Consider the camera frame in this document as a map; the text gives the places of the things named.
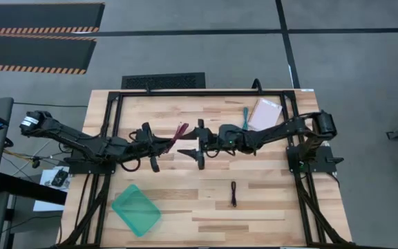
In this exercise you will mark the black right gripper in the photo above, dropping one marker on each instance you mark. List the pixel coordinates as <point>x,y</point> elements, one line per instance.
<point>202,141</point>

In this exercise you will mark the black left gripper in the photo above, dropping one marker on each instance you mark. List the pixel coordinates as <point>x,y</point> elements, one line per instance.
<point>146,149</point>

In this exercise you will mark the maroon marker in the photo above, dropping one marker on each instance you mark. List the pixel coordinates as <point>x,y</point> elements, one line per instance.
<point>181,130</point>

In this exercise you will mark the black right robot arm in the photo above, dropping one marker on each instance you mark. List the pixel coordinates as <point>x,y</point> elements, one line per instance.
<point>278,129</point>

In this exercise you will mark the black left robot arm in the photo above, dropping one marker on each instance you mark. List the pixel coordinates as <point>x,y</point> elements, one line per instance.
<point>64,133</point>

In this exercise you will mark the black floor vent grate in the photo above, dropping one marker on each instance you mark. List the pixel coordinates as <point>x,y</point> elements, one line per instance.
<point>164,81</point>

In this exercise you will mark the green translucent plastic tray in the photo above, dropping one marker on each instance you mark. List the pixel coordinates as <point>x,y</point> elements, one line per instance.
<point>137,211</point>

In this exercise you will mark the small black device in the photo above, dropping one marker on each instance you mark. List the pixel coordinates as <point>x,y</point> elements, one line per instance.
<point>59,178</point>

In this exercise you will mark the white paper sheet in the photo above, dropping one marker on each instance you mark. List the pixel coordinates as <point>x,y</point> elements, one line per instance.
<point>47,206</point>

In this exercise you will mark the black desk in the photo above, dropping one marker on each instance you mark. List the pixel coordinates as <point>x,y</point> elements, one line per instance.
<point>29,188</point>

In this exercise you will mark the black hazard-striped floor mat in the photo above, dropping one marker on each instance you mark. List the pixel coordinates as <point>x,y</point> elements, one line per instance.
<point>40,15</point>
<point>33,52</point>

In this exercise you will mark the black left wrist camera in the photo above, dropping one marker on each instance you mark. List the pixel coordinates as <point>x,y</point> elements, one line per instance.
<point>137,135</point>

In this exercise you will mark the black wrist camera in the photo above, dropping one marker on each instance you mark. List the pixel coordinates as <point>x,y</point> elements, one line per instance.
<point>137,135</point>
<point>230,135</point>

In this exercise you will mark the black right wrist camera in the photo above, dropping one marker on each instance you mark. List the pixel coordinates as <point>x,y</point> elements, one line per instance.
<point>230,135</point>

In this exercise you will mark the black metal table frame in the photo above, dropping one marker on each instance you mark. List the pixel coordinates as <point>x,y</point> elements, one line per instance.
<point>202,93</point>

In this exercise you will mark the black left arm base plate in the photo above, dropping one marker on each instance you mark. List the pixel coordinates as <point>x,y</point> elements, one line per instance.
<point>92,168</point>

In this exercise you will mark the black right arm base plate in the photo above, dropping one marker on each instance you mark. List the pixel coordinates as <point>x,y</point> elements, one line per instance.
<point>320,160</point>

